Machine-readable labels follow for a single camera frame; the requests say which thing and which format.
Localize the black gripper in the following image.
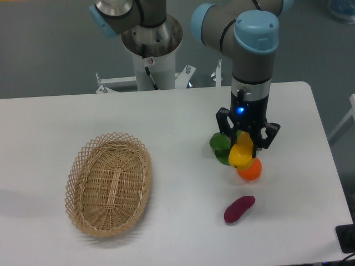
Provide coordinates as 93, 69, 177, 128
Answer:
216, 93, 280, 158

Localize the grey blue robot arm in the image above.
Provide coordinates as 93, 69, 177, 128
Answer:
89, 1, 293, 155

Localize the green pepper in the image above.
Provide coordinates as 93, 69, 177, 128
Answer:
209, 132, 241, 168

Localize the orange fruit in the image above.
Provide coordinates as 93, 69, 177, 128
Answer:
237, 158, 262, 181

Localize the purple sweet potato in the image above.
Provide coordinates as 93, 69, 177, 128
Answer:
224, 196, 256, 223

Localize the white furniture leg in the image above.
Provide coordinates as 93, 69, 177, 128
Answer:
327, 94, 354, 146

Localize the blue object in background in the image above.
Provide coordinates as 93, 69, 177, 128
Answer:
328, 0, 354, 24

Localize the black device at table edge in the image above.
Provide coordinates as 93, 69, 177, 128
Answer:
335, 224, 354, 253

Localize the woven wicker basket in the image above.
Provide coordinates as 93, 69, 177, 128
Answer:
65, 132, 153, 237

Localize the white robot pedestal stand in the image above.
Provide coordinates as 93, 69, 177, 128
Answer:
95, 13, 223, 94

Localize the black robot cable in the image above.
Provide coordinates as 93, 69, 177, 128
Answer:
141, 44, 160, 91

